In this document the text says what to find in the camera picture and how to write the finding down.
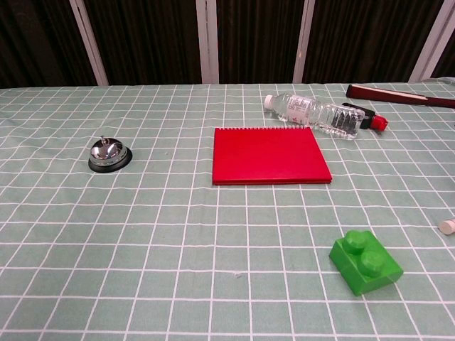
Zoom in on black marker with red cap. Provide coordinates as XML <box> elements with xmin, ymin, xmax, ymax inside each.
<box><xmin>341</xmin><ymin>102</ymin><xmax>390</xmax><ymax>132</ymax></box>

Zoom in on dark red long box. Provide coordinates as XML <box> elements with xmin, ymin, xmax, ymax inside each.
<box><xmin>346</xmin><ymin>84</ymin><xmax>455</xmax><ymax>109</ymax></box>

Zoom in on clear plastic water bottle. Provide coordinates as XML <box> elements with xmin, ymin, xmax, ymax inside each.
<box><xmin>263</xmin><ymin>92</ymin><xmax>366</xmax><ymax>141</ymax></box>

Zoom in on white frame post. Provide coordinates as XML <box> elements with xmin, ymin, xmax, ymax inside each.
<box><xmin>292</xmin><ymin>0</ymin><xmax>316</xmax><ymax>85</ymax></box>
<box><xmin>408</xmin><ymin>0</ymin><xmax>455</xmax><ymax>83</ymax></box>
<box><xmin>69</xmin><ymin>0</ymin><xmax>109</xmax><ymax>87</ymax></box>
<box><xmin>196</xmin><ymin>0</ymin><xmax>220</xmax><ymax>85</ymax></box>

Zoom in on green toy building brick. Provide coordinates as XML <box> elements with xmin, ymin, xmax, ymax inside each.
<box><xmin>328</xmin><ymin>229</ymin><xmax>405</xmax><ymax>296</ymax></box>

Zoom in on red spiral notebook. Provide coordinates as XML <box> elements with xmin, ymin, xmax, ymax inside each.
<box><xmin>212</xmin><ymin>126</ymin><xmax>334</xmax><ymax>186</ymax></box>

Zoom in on green checkered tablecloth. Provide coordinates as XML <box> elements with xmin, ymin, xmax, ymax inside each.
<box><xmin>0</xmin><ymin>75</ymin><xmax>455</xmax><ymax>341</ymax></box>

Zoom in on silver desk bell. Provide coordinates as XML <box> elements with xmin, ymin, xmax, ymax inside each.
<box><xmin>87</xmin><ymin>135</ymin><xmax>133</xmax><ymax>175</ymax></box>

